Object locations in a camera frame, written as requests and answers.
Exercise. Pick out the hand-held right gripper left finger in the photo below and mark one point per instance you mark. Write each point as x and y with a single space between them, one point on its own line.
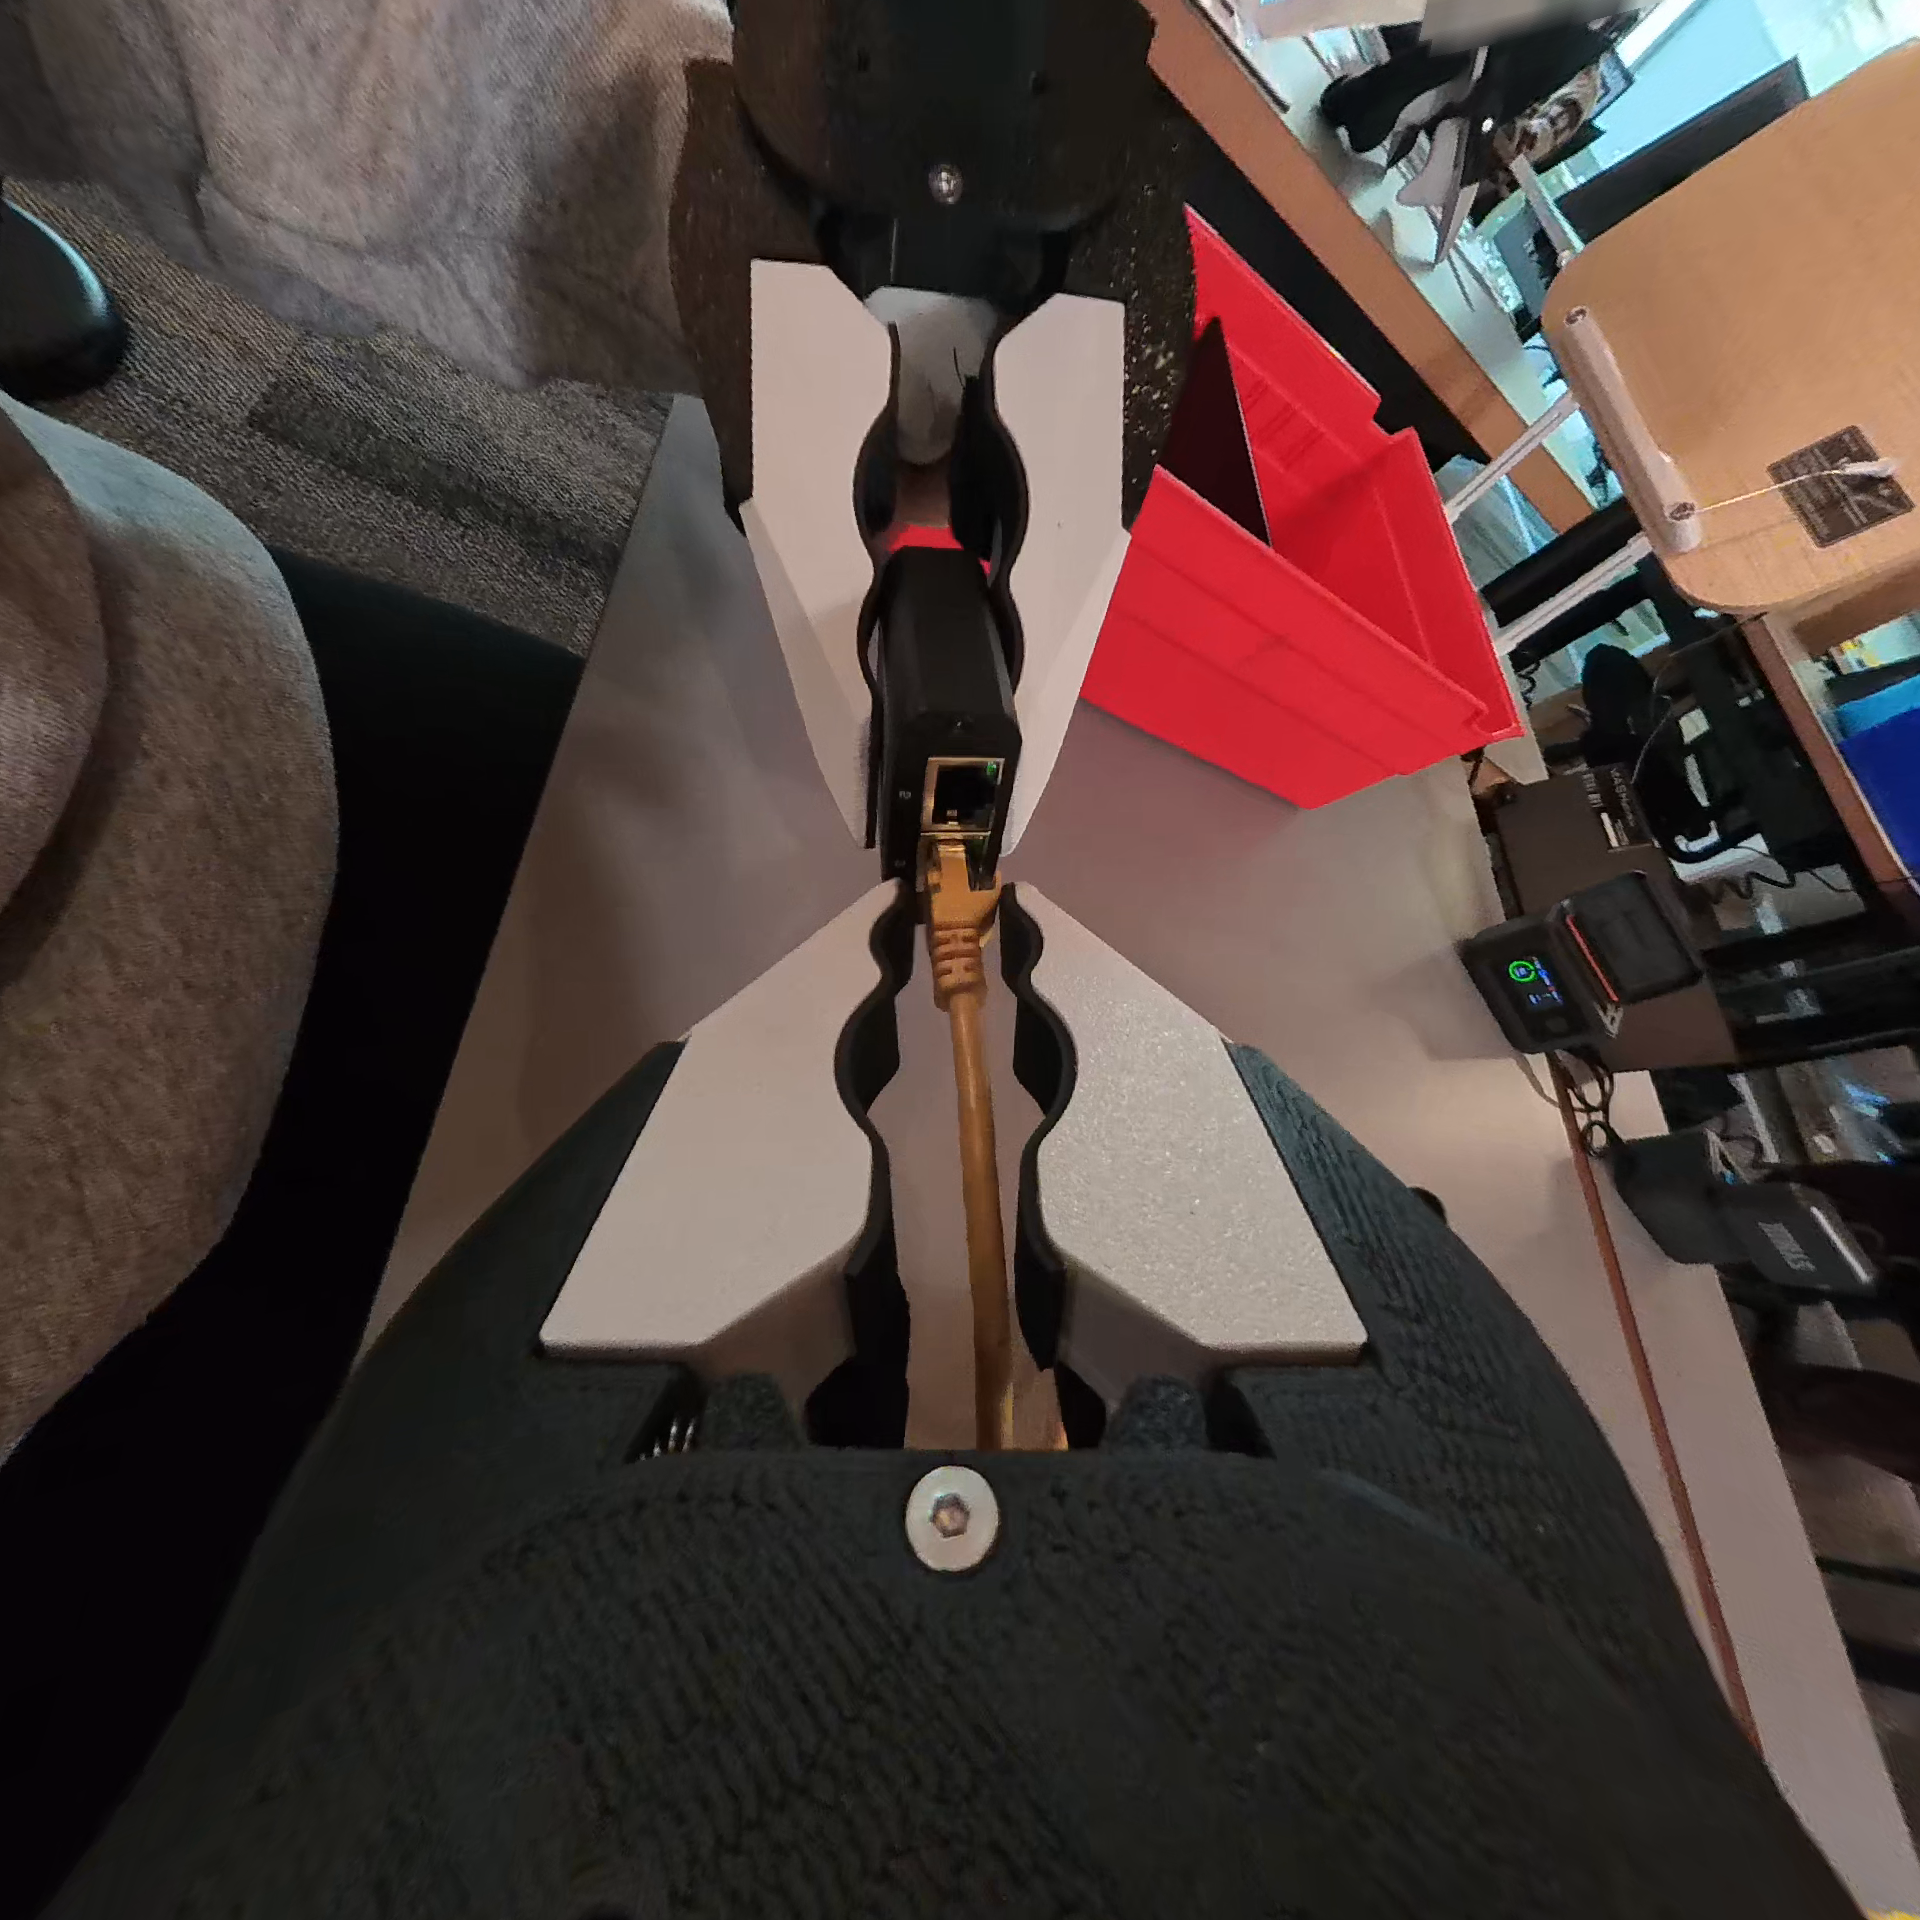
704 1201

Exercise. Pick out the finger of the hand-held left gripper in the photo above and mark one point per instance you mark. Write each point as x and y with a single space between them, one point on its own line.
802 524
1073 524

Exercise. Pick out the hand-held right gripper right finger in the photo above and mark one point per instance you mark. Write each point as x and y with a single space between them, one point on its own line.
1201 1201

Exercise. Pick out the black ethernet splitter box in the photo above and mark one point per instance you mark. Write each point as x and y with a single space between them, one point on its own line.
944 660

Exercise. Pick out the person's left forearm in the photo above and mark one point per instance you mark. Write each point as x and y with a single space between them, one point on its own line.
450 180

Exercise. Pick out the black bin divider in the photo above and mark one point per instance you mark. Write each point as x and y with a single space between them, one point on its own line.
1224 434

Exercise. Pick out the red plastic bin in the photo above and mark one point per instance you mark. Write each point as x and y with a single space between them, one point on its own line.
1305 628

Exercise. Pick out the long wooden desk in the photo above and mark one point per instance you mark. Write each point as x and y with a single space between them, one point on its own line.
1382 248

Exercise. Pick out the black portable power station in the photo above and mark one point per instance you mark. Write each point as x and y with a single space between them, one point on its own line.
1641 930

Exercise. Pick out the black equipment box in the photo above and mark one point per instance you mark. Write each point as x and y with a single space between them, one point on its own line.
1576 839

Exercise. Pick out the dark grey tool case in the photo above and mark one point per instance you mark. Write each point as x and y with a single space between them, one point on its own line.
1755 1214

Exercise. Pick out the black office chair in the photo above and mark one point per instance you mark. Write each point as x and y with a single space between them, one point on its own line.
1680 751

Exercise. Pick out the light wooden panel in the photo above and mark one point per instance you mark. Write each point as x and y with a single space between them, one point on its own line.
1770 300

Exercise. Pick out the blue plastic bin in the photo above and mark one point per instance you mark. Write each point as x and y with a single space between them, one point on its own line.
1882 779

